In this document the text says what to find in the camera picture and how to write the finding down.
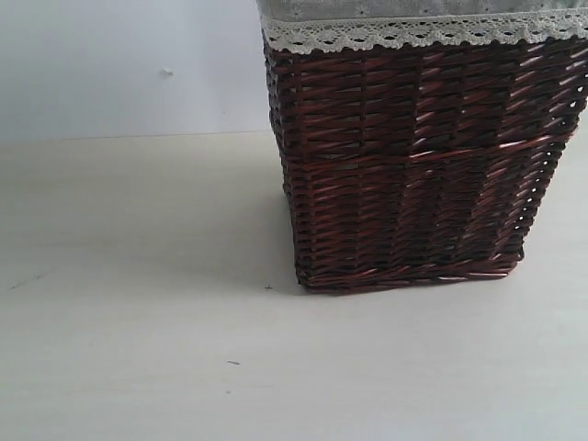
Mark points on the dark brown wicker basket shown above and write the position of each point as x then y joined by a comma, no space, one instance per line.
420,165

